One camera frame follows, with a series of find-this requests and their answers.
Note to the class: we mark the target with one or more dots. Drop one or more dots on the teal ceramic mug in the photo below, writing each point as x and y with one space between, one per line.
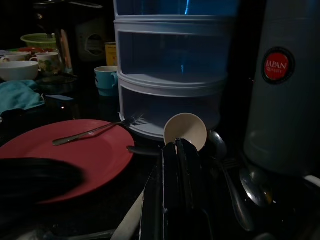
105 80

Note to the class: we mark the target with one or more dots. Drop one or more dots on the wide silver metal spoon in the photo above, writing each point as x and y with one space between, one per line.
253 186

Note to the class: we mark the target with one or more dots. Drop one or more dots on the blue tiered plastic container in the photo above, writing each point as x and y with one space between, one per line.
172 65

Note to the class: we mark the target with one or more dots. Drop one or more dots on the glass pot lid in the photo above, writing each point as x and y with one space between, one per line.
57 82

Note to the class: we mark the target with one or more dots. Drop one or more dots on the floral print white mug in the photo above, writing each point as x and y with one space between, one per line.
48 62

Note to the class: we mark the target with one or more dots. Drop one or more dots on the green plastic basket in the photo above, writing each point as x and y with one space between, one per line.
37 40

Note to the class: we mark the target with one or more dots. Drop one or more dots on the red round plate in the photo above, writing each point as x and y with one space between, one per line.
75 160

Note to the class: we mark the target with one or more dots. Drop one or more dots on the grey thermos with red sticker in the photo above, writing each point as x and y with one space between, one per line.
280 120

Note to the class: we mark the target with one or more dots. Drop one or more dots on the yellow paper box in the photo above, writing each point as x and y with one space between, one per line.
111 53

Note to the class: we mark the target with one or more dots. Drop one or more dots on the white plastic ladle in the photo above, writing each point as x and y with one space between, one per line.
185 130

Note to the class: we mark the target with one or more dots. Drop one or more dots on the white ceramic bowl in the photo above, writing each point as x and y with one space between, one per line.
17 70

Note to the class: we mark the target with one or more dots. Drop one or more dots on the white dish rim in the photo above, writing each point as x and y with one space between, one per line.
312 179

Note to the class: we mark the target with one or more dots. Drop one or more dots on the long silver metal spoon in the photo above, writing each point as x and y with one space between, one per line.
218 143

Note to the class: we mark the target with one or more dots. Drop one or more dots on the black round rim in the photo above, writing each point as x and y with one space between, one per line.
37 180

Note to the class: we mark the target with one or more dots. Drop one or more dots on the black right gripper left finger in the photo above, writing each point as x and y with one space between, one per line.
153 190

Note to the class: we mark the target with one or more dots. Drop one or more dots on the silver metal fork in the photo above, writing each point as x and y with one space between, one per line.
92 133

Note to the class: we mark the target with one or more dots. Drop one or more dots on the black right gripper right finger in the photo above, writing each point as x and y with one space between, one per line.
193 170

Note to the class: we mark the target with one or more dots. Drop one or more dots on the blue flat sponge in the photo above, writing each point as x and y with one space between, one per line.
60 97

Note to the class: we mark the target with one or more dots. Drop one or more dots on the teal cloth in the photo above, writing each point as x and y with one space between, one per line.
17 95

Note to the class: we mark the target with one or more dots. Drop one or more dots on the black kitchen appliance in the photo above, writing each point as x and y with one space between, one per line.
87 32

